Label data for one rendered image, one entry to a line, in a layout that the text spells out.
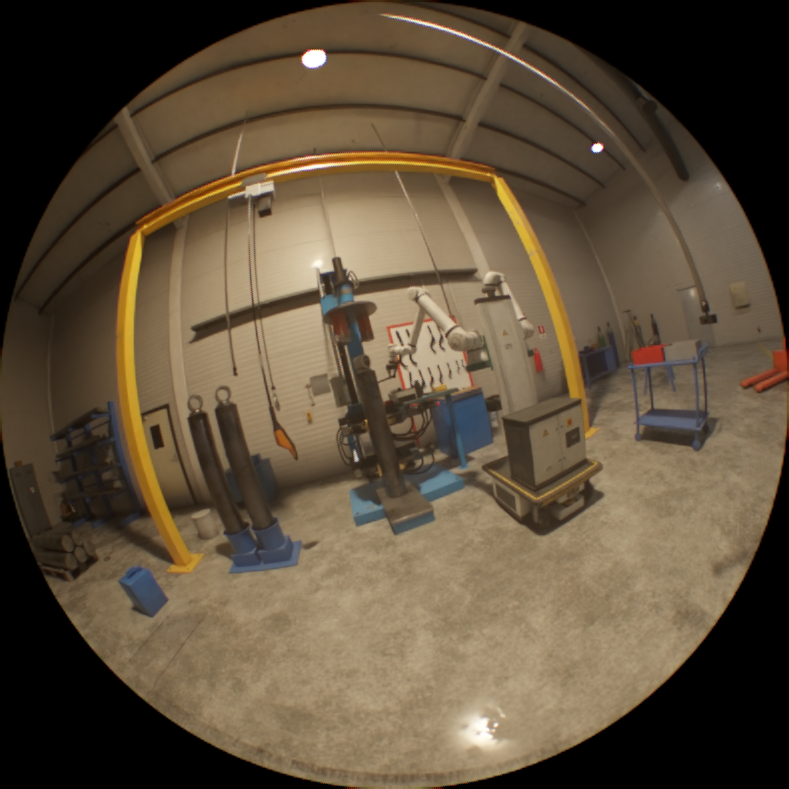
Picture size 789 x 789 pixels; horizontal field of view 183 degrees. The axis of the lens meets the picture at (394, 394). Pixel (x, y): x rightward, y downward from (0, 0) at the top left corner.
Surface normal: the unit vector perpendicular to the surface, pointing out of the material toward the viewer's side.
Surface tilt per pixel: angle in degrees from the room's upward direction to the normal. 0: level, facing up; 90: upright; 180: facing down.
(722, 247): 90
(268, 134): 173
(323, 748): 0
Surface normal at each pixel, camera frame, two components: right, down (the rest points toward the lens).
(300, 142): 0.28, 0.96
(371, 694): -0.25, -0.97
